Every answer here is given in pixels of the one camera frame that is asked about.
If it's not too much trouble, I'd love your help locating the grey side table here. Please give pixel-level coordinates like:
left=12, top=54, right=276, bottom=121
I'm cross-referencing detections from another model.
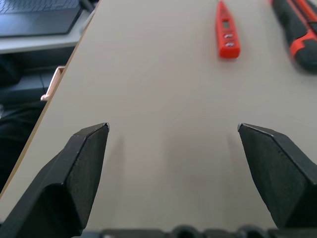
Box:
left=0, top=9, right=95, bottom=54

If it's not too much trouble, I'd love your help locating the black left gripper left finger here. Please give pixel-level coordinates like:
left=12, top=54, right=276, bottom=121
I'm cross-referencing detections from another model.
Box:
left=0, top=122, right=110, bottom=238

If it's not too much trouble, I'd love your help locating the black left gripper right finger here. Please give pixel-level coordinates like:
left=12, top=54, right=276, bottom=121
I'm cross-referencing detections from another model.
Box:
left=237, top=122, right=317, bottom=231

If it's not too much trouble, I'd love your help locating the orange voltage tester pen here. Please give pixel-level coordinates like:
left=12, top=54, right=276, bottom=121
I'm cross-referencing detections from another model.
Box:
left=214, top=0, right=241, bottom=59

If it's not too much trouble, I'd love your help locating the black laptop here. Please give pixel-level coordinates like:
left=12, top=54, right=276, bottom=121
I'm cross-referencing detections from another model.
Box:
left=0, top=0, right=83, bottom=38

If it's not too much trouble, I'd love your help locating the black and orange tool handle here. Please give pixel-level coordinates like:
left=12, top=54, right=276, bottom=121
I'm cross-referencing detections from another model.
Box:
left=269, top=0, right=317, bottom=69

